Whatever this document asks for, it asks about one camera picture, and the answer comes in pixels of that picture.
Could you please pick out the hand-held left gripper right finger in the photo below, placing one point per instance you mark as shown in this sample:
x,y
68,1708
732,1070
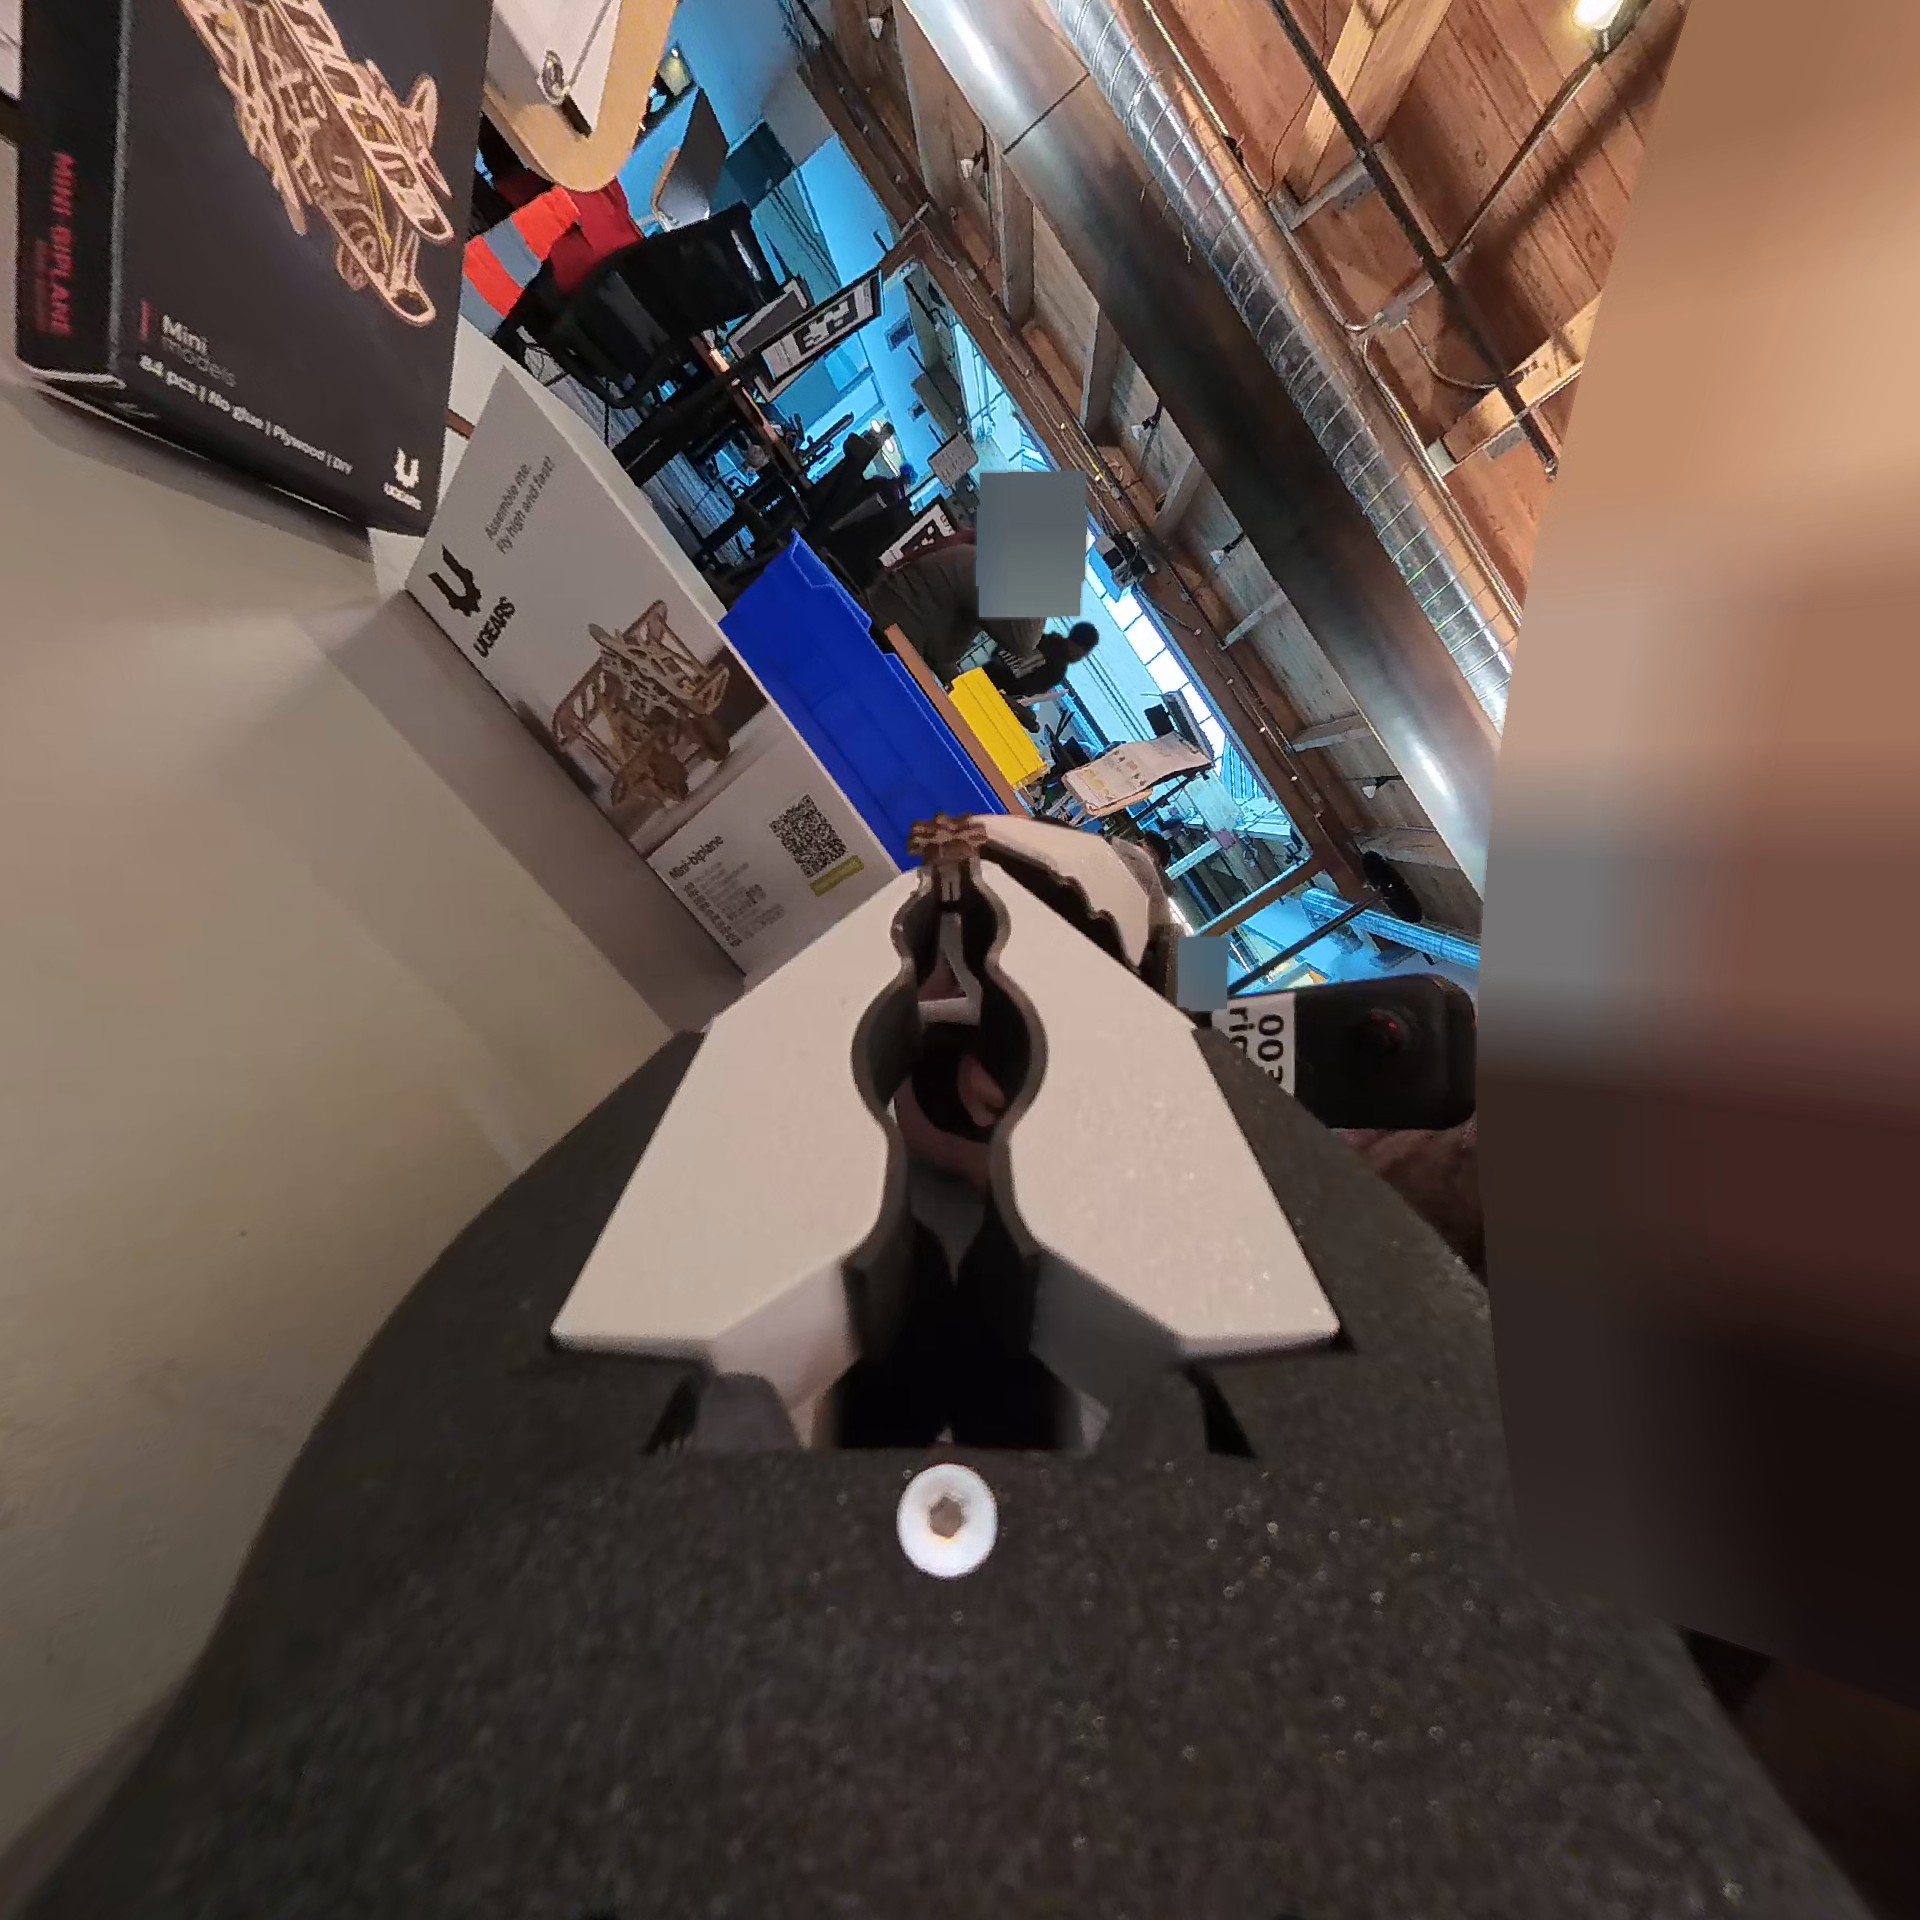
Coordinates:
x,y
1140,1185

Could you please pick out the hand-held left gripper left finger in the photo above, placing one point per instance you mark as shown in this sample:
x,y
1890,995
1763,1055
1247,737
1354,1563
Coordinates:
x,y
735,1185

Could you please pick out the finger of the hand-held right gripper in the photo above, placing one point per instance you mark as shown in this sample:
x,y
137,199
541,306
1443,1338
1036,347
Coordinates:
x,y
1066,863

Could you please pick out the small wooden gear piece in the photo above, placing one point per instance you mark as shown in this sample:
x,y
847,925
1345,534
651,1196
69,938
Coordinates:
x,y
943,840

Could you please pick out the grey desk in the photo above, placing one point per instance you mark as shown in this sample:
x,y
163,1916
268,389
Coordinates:
x,y
223,975

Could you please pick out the yellow plastic bin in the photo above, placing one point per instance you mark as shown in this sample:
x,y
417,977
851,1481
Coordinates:
x,y
997,726

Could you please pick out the blue plastic bin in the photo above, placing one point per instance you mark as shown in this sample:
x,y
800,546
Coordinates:
x,y
856,689

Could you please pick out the white instruction booklet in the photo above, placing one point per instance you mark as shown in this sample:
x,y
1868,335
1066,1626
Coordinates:
x,y
628,662

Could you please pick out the printed tag sign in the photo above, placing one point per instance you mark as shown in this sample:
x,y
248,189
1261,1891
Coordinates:
x,y
818,335

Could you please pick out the orange traffic cone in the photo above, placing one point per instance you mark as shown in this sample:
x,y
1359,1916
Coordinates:
x,y
531,249

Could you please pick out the wooden instruction board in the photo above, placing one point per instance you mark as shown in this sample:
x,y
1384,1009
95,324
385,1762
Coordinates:
x,y
578,142

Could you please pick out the black model kit box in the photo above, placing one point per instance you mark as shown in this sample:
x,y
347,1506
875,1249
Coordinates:
x,y
283,256

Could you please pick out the silver ventilation duct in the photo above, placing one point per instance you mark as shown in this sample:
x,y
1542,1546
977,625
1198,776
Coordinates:
x,y
1274,298

